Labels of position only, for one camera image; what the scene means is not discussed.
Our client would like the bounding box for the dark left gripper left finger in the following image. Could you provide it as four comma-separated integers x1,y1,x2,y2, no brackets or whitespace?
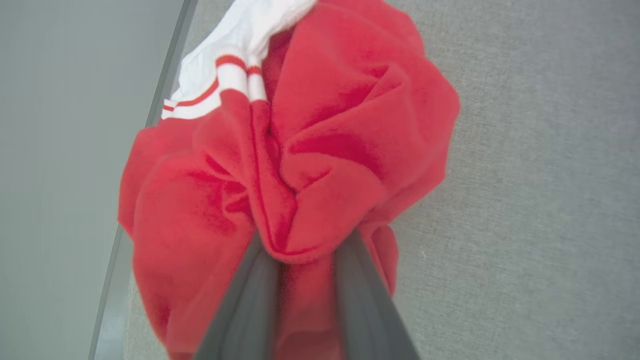
194,231,281,360

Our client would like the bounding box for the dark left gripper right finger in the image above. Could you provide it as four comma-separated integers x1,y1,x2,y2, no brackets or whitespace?
333,228,421,360

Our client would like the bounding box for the metal table edge strip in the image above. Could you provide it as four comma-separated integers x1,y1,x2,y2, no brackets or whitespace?
89,0,200,360

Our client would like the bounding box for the red and white shirt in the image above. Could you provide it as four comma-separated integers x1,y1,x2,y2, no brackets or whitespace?
117,0,462,360

